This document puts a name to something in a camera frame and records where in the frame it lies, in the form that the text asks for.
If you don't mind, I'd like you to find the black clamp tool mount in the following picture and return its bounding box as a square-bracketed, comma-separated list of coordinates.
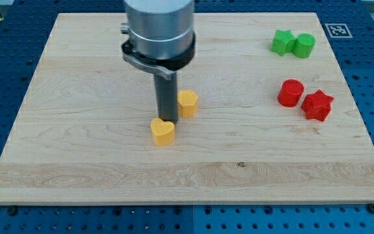
[121, 33, 196, 81]

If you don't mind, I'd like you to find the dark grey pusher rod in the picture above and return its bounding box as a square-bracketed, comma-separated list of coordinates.
[154, 73, 178, 124]

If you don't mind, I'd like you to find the yellow hexagon block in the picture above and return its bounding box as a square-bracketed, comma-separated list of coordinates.
[177, 90, 198, 118]

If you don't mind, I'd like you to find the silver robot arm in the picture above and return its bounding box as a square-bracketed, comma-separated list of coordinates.
[120, 0, 196, 124]

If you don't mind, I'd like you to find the yellow heart block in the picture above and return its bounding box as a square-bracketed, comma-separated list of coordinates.
[150, 118, 175, 146]

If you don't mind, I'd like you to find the wooden board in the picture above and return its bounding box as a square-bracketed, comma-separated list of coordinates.
[0, 12, 374, 205]

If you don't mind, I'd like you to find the green star block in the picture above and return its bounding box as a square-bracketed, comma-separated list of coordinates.
[270, 30, 296, 56]

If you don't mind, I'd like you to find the red cylinder block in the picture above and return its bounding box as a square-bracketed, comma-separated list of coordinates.
[277, 79, 305, 107]

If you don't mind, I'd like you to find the green cylinder block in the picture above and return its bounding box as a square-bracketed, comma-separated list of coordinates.
[292, 33, 316, 59]

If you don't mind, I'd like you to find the red star block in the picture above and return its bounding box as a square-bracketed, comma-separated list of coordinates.
[301, 90, 334, 122]

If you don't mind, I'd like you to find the white fiducial marker tag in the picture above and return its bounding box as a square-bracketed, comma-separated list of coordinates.
[325, 23, 353, 38]

